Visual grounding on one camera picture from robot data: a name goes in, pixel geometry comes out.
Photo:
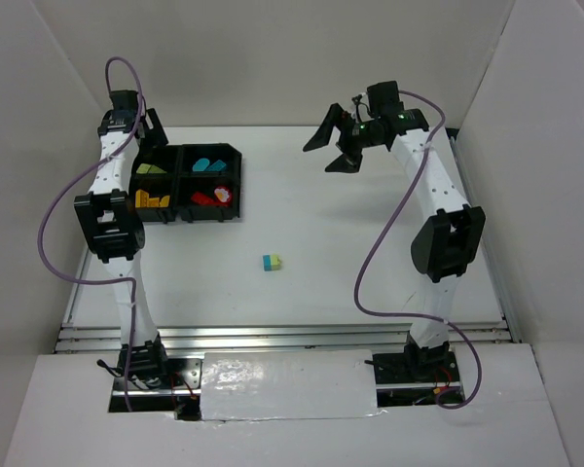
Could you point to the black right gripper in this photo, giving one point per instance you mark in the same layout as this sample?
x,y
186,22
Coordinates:
x,y
347,141

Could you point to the white cover panel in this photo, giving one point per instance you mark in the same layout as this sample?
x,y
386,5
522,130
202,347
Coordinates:
x,y
288,385

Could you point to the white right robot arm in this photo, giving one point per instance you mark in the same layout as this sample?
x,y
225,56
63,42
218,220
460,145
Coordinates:
x,y
451,229

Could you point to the teal long lego brick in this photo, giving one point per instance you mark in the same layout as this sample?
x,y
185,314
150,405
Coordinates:
x,y
217,166

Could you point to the yellow lego plate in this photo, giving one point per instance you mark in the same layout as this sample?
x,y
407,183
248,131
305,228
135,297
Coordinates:
x,y
141,199

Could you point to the teal and green lego block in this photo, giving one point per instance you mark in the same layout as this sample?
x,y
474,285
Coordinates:
x,y
271,262

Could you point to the light green curved lego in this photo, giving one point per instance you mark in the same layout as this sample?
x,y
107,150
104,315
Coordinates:
x,y
156,170

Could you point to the black four-compartment sorting tray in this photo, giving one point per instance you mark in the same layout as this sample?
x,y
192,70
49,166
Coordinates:
x,y
180,182

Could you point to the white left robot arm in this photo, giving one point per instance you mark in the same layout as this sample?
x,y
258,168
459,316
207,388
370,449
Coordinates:
x,y
115,234

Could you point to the light green square lego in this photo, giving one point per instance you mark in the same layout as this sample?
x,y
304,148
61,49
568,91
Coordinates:
x,y
144,168

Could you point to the teal oval lego brick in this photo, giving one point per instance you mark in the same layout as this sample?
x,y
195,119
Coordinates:
x,y
201,165

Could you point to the red flower print lego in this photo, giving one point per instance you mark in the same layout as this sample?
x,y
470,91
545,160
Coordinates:
x,y
224,195

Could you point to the red long lego brick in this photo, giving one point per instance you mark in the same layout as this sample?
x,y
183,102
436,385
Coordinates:
x,y
202,199

